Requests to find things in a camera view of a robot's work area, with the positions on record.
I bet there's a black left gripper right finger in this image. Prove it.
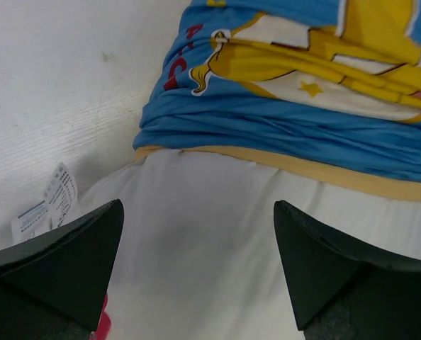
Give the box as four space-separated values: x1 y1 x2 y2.
274 200 421 339

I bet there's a white pillow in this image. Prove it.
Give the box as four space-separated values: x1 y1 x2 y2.
69 149 421 339

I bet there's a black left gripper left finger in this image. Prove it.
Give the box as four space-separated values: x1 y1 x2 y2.
0 200 124 339

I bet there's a blue Pikachu pillowcase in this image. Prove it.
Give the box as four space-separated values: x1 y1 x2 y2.
133 1 421 201

